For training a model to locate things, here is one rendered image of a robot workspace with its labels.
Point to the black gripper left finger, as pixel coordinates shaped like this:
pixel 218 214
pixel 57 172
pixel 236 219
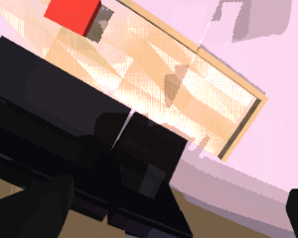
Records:
pixel 39 211

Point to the red cube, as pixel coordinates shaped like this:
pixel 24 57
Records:
pixel 77 15

